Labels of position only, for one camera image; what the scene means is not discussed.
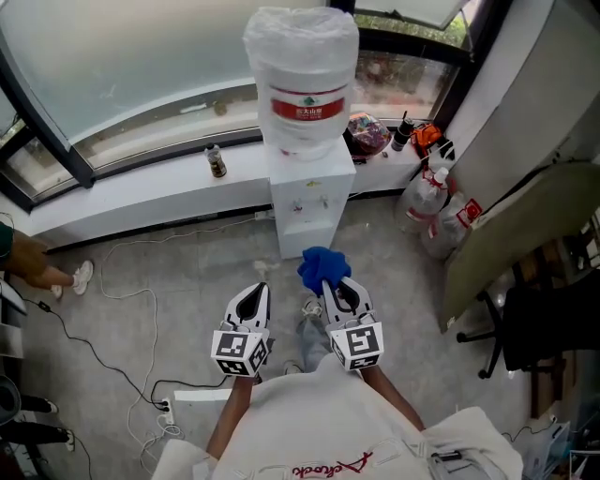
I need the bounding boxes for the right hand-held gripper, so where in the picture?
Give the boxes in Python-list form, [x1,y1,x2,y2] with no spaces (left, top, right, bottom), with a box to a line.
[322,277,384,372]

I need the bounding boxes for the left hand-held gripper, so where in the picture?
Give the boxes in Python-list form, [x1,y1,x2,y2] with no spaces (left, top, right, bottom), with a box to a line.
[210,281,272,378]

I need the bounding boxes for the blue cloth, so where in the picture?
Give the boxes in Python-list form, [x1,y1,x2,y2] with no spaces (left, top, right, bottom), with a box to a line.
[296,246,353,297]

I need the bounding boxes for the white water dispenser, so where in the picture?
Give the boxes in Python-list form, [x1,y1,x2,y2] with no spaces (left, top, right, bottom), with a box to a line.
[267,138,357,261]

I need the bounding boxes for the person's right forearm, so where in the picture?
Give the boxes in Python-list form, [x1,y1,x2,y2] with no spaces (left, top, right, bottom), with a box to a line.
[360,365,426,431]

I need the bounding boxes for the person's left forearm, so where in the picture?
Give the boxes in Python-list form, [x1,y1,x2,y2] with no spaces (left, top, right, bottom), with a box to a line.
[205,374,257,460]

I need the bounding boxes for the clear plastic jug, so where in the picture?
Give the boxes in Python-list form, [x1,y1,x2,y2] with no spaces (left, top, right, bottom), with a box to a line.
[420,191,484,262]

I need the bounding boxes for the plastic-wrapped water jug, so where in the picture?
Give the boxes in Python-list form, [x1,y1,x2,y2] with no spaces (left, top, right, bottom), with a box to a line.
[242,5,361,163]

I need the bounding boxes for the person's blue jeans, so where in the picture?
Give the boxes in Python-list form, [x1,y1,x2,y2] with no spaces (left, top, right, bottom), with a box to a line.
[295,316,332,374]

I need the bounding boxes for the white floor tape strip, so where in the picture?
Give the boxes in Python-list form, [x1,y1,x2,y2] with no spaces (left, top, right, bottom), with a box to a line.
[172,388,233,403]

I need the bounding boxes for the person's white shirt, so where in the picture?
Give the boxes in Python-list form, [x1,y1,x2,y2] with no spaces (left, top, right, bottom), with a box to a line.
[152,355,524,480]

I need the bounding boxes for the empty jug with white cap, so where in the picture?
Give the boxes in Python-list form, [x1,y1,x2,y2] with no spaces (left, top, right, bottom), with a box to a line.
[395,166,458,234]

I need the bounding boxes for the white power strip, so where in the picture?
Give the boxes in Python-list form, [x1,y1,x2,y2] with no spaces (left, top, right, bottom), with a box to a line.
[157,397,177,426]

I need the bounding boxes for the brown drink bottle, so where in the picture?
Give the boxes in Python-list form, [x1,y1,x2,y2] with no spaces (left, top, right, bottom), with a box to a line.
[203,142,229,178]

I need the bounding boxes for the white window sill ledge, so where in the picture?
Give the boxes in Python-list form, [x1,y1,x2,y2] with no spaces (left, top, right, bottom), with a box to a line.
[0,140,423,249]

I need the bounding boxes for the colourful plastic bag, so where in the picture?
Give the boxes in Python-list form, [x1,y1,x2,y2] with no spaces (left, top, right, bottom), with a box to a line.
[346,112,393,163]

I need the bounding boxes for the black tumbler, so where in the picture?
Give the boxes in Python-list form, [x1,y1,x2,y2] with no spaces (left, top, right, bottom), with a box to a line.
[391,111,417,152]

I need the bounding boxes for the beige board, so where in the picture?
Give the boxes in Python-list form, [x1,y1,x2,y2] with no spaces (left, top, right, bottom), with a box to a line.
[440,161,600,334]

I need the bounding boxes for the orange and black bag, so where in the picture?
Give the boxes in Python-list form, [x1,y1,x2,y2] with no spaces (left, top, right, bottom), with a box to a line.
[411,122,456,161]

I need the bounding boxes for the black office chair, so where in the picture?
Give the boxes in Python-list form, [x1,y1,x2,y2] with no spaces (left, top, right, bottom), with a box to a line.
[457,271,600,381]

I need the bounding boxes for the black framed window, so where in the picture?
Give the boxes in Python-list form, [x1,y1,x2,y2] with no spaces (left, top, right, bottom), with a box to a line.
[0,0,474,207]

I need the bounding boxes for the frosted white window blind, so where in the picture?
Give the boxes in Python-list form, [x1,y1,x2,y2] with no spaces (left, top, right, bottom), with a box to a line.
[0,0,329,142]

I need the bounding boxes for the white floor cable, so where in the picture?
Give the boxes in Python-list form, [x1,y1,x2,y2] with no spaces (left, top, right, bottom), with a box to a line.
[99,213,276,470]

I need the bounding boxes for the black floor cable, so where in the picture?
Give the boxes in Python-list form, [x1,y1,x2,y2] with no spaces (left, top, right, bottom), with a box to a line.
[22,299,231,413]

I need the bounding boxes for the grey bag strap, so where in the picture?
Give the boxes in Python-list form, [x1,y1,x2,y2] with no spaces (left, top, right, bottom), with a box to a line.
[426,447,493,480]

